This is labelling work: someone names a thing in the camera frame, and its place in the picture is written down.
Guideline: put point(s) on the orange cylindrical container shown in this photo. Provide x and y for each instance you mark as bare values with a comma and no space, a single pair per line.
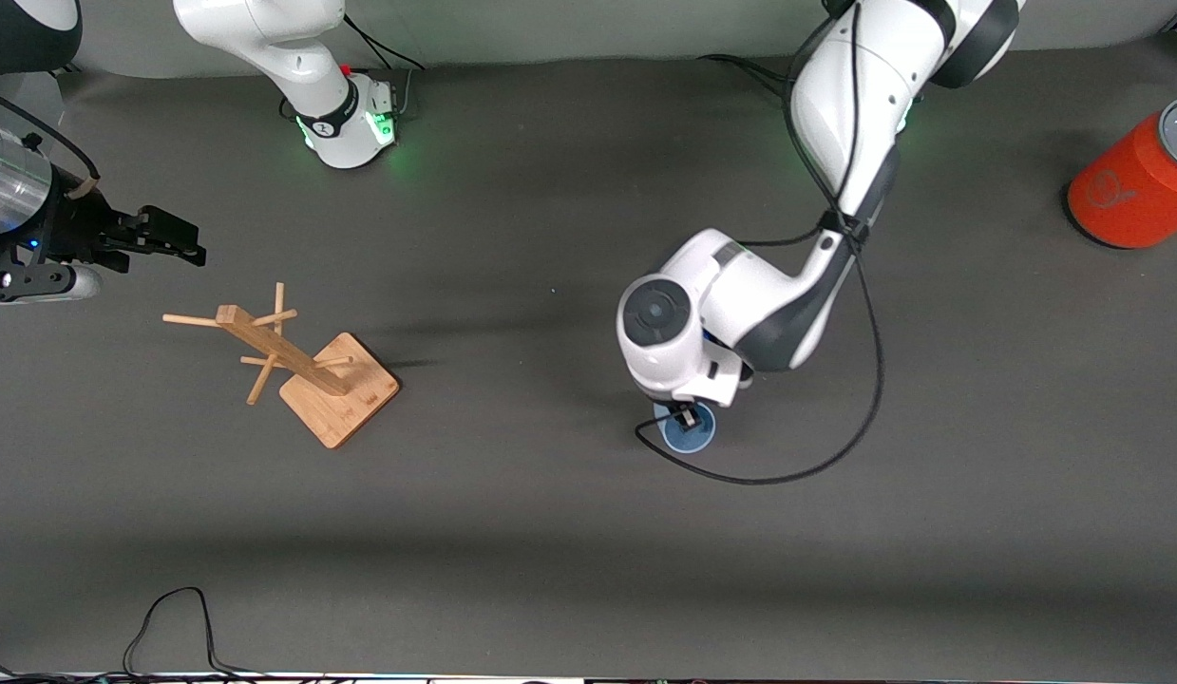
1129,195

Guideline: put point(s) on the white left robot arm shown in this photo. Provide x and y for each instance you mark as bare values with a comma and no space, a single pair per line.
844,123

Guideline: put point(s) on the wooden mug tree rack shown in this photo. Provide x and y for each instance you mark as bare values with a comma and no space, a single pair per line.
346,404

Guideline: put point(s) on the light blue cup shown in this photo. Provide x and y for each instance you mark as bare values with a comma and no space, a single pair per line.
691,439

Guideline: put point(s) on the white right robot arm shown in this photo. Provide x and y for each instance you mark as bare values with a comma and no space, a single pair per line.
332,119

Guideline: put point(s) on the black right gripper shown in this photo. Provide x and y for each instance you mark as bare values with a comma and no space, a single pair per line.
72,229

